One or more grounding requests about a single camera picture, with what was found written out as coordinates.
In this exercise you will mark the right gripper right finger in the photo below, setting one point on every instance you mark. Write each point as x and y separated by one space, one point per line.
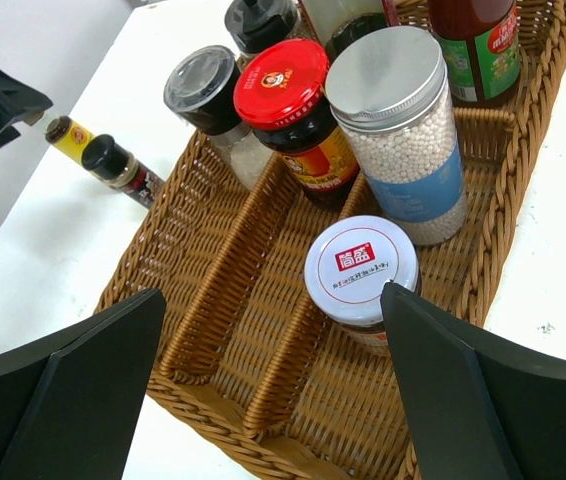
478 406

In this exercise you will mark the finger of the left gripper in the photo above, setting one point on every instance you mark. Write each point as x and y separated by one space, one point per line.
21 102

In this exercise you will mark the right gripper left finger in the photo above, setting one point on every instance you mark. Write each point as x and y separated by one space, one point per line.
70 401

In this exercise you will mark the small yellow label bottle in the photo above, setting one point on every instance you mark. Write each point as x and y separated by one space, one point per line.
69 137

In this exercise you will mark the small black lid spice jar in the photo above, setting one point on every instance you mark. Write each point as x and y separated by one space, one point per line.
121 170

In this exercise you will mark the clear cap salt grinder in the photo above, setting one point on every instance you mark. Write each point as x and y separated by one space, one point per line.
200 91

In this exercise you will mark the white lid small sauce jar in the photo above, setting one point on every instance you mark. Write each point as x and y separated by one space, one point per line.
347 267

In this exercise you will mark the black lid white powder jar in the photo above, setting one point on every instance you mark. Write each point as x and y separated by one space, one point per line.
257 25

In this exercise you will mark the red lid chili sauce jar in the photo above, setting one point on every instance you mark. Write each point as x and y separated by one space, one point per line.
280 95

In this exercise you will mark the silver lid white peppercorn jar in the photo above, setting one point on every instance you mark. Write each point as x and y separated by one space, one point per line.
390 95

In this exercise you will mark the tall dark soy sauce bottle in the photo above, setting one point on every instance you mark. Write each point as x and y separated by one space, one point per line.
338 23

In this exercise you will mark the green label yellow cap bottle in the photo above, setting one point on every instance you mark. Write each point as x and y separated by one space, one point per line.
479 42

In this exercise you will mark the brown wicker divided basket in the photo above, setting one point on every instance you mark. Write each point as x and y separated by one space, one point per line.
273 345

